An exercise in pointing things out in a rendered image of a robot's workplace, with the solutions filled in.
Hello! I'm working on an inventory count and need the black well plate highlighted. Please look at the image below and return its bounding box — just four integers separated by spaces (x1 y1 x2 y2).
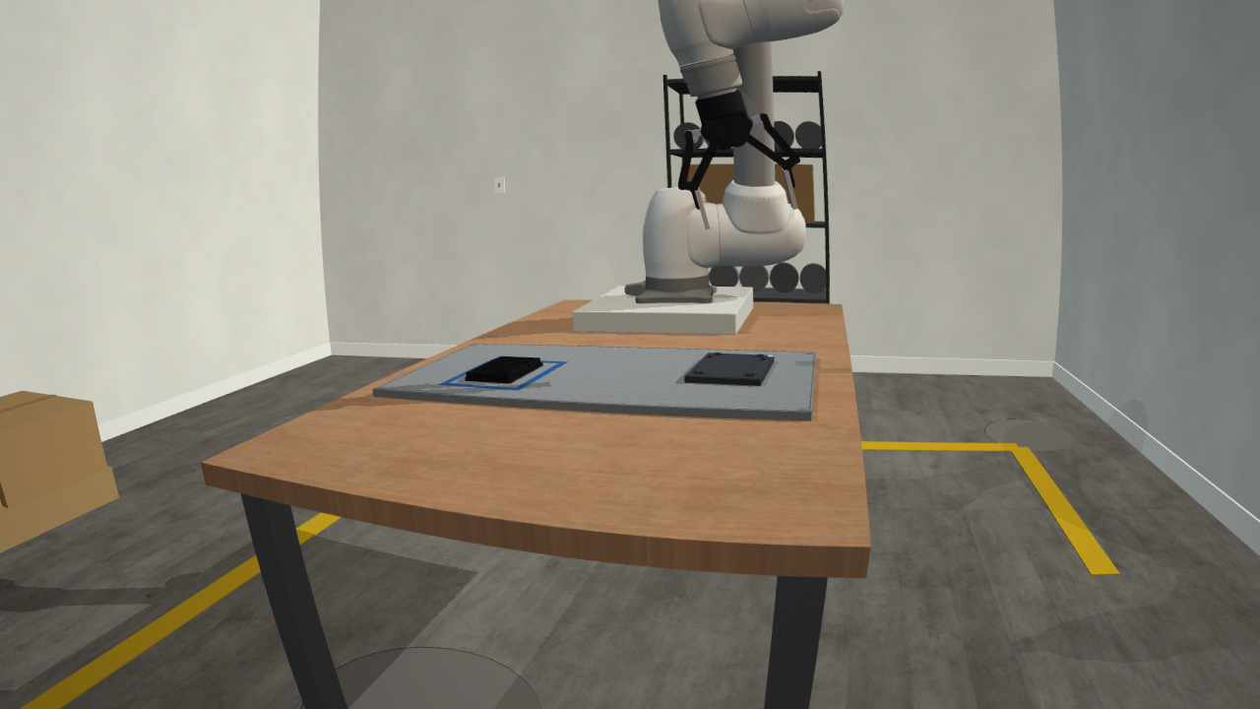
465 356 543 384

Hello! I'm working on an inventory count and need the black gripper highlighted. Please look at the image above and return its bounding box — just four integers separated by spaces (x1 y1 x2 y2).
678 89 800 229

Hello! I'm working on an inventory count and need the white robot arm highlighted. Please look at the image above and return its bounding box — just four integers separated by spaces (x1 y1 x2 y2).
624 0 844 303

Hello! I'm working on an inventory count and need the blue tape outline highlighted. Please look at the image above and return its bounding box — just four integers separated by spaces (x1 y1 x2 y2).
438 360 567 390

